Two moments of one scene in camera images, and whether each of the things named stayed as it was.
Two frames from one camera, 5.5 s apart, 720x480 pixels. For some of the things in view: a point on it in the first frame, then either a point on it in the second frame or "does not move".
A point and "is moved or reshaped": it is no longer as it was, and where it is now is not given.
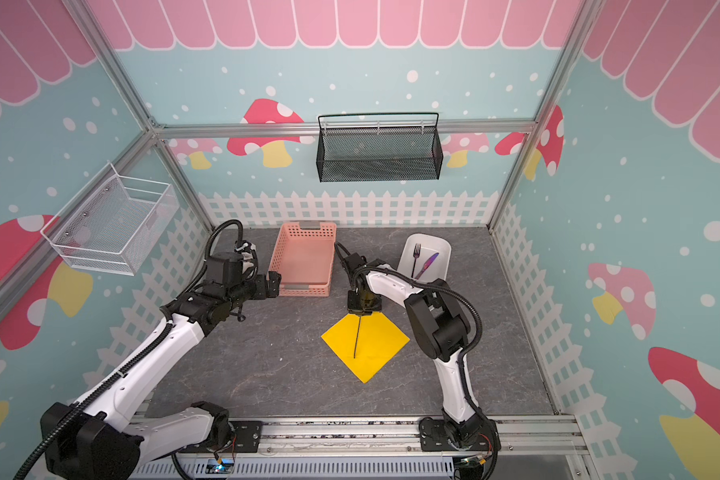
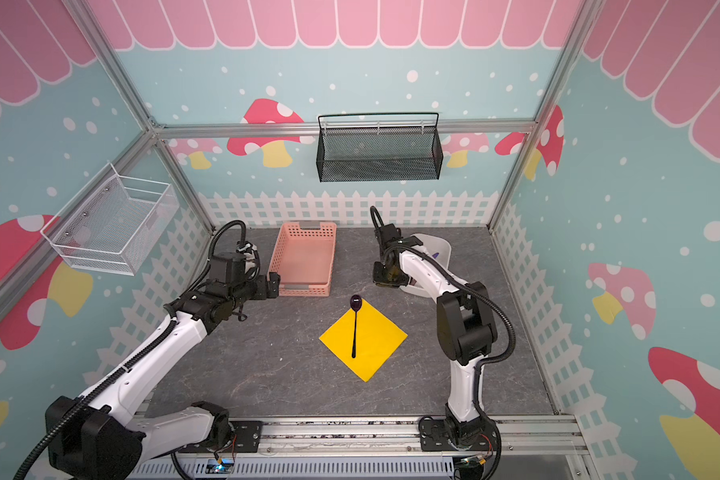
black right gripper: x=364 y=302 → x=387 y=274
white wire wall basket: x=110 y=225 does not move
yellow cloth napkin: x=378 y=343 does not move
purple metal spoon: x=357 y=336 is moved or reshaped
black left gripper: x=262 y=291 does not move
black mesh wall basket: x=379 y=147 does not move
